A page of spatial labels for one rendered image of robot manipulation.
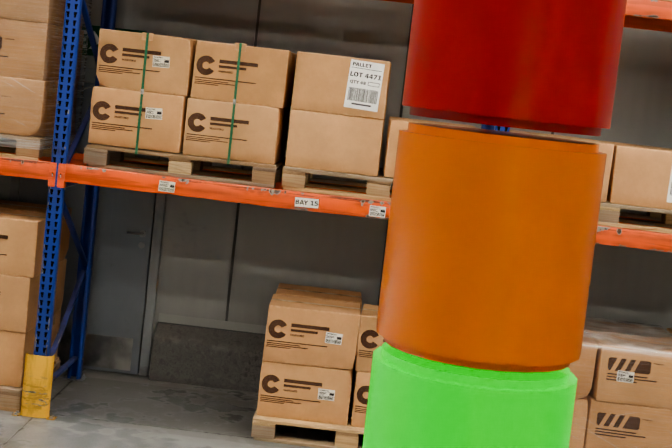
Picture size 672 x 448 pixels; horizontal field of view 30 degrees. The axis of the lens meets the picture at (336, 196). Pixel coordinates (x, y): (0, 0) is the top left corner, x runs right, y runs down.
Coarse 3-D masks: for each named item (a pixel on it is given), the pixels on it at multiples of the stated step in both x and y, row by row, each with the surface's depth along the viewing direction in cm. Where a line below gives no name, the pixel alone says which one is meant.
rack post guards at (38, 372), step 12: (36, 360) 783; (48, 360) 783; (24, 372) 786; (36, 372) 783; (48, 372) 784; (24, 384) 785; (36, 384) 784; (48, 384) 785; (24, 396) 785; (36, 396) 785; (48, 396) 787; (24, 408) 786; (36, 408) 785; (48, 408) 790
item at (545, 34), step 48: (432, 0) 29; (480, 0) 28; (528, 0) 27; (576, 0) 28; (624, 0) 29; (432, 48) 29; (480, 48) 28; (528, 48) 28; (576, 48) 28; (432, 96) 29; (480, 96) 28; (528, 96) 28; (576, 96) 28
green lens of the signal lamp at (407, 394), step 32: (384, 352) 30; (384, 384) 30; (416, 384) 29; (448, 384) 28; (480, 384) 28; (512, 384) 29; (544, 384) 29; (576, 384) 30; (384, 416) 30; (416, 416) 29; (448, 416) 28; (480, 416) 28; (512, 416) 28; (544, 416) 29
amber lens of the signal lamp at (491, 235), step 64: (448, 128) 29; (448, 192) 28; (512, 192) 28; (576, 192) 28; (384, 256) 31; (448, 256) 28; (512, 256) 28; (576, 256) 29; (384, 320) 30; (448, 320) 28; (512, 320) 28; (576, 320) 29
